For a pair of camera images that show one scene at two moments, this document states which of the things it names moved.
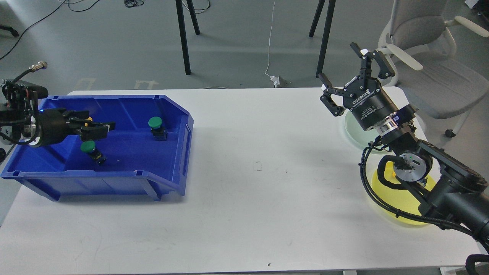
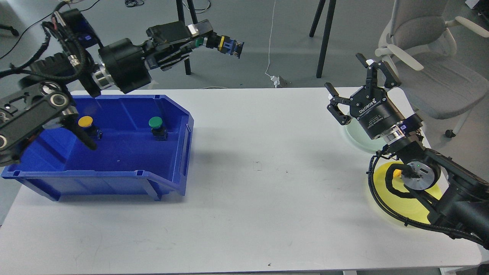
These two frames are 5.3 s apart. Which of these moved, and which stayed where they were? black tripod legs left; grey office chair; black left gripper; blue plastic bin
Moved: black left gripper
Stayed: black tripod legs left; grey office chair; blue plastic bin
